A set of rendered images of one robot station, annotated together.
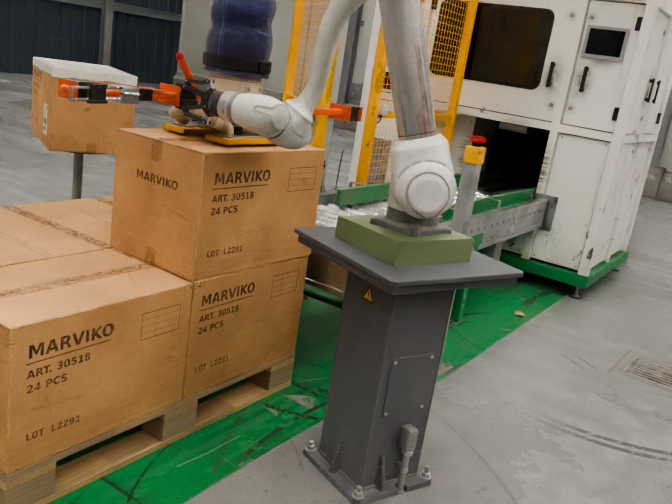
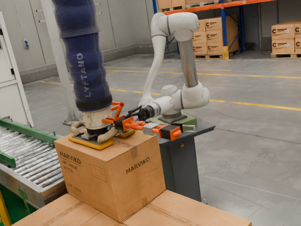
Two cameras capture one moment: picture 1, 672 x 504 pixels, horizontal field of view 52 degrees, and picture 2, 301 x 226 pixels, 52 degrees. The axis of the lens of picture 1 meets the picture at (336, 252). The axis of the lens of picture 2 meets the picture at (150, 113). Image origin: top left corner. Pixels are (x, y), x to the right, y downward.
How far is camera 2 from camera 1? 2.70 m
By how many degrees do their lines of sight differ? 72
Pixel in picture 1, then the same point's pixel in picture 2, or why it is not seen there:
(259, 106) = (169, 101)
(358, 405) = (191, 180)
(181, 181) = (150, 154)
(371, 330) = (187, 154)
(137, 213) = (132, 190)
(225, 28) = (103, 84)
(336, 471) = not seen: hidden behind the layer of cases
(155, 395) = not seen: outside the picture
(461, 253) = not seen: hidden behind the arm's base
